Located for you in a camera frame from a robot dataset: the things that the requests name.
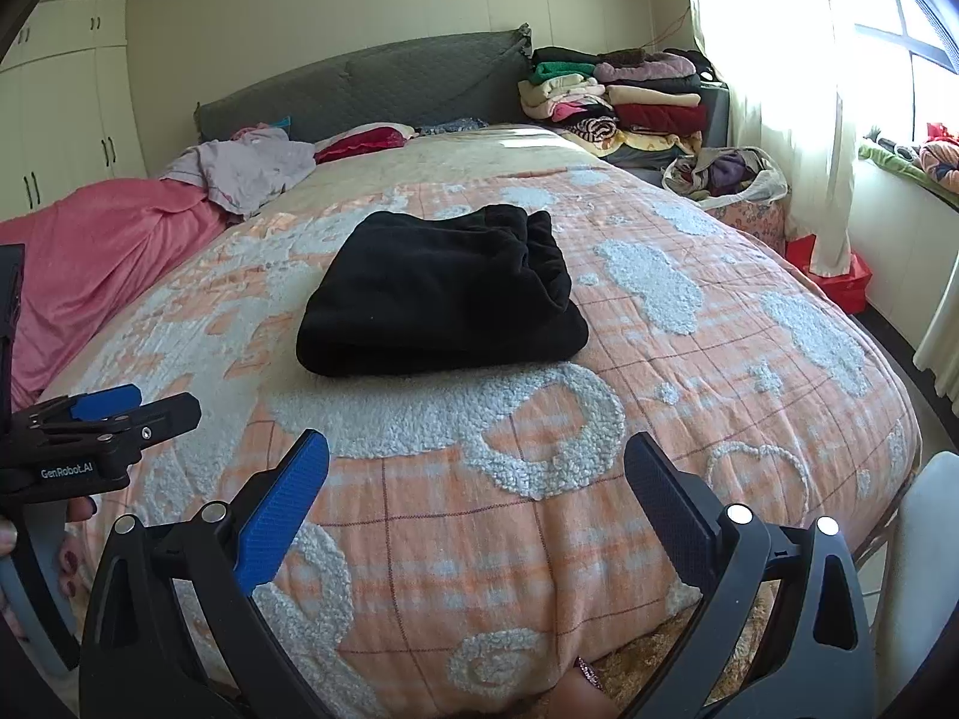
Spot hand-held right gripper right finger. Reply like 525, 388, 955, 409
623, 430, 877, 719

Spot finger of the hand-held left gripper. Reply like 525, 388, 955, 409
30, 384, 145, 430
94, 391, 203, 460

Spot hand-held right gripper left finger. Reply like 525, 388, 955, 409
79, 428, 338, 719

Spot black sweater with orange cuffs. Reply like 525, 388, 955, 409
294, 204, 590, 379

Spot bag of loose clothes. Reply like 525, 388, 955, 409
663, 146, 791, 211

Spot stack of folded clothes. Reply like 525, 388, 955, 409
517, 47, 720, 158

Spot person's left hand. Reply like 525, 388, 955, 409
0, 496, 100, 602

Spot person's right hand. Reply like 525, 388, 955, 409
549, 655, 625, 719

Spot pink blanket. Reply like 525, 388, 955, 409
0, 178, 230, 413

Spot peach checked fleece blanket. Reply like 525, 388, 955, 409
37, 123, 922, 719

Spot lilac crumpled garment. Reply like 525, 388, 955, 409
161, 126, 319, 220

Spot floral storage box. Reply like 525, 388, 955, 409
704, 198, 788, 257

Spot red box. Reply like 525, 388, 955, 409
785, 234, 874, 316

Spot cream wardrobe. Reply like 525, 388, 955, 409
0, 0, 147, 224

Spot dark grey bedside cabinet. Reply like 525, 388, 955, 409
700, 82, 731, 152

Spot grey quilted headboard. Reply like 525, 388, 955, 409
195, 24, 535, 143

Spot green cloth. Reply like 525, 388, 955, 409
858, 138, 959, 211

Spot blue patterned cloth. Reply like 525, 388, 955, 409
415, 117, 490, 137

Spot white curtain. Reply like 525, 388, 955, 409
681, 0, 870, 278

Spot pink and red cloth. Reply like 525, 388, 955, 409
918, 120, 959, 194

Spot window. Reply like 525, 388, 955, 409
854, 0, 959, 151

